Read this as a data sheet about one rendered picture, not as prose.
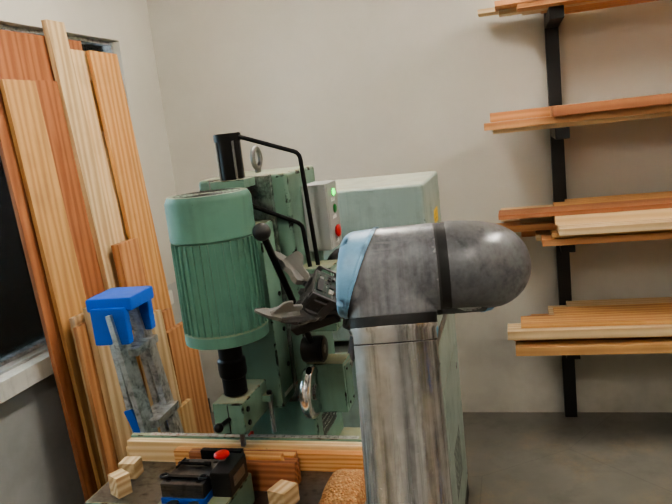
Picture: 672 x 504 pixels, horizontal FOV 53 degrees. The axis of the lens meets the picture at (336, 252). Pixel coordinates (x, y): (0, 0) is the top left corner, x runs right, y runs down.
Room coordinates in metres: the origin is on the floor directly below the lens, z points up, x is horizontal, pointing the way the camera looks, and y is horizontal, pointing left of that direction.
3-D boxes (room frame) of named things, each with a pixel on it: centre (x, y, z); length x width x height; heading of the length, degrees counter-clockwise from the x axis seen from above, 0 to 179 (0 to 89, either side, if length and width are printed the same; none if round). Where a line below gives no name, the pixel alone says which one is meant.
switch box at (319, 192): (1.65, 0.02, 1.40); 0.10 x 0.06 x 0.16; 164
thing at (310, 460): (1.35, 0.15, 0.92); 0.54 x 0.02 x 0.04; 74
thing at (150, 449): (1.40, 0.24, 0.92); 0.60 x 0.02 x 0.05; 74
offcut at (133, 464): (1.40, 0.51, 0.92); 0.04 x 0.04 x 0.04; 77
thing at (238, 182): (1.52, 0.21, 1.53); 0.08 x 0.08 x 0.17; 74
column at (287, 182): (1.66, 0.17, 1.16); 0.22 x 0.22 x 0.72; 74
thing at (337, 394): (1.52, 0.04, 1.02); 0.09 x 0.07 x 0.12; 74
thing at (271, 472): (1.29, 0.23, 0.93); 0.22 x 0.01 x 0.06; 74
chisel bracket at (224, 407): (1.40, 0.24, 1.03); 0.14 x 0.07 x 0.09; 164
